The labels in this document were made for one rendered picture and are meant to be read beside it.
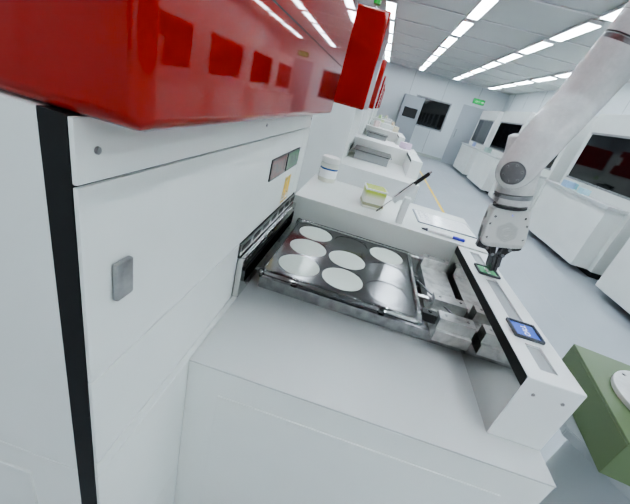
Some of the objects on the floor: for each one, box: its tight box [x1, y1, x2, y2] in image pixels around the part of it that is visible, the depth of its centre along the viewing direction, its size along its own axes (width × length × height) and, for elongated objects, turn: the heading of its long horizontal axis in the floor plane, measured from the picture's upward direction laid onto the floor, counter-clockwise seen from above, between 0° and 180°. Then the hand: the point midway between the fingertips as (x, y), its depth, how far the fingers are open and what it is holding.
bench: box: [529, 114, 630, 280], centre depth 465 cm, size 108×180×200 cm, turn 143°
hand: (493, 262), depth 86 cm, fingers closed
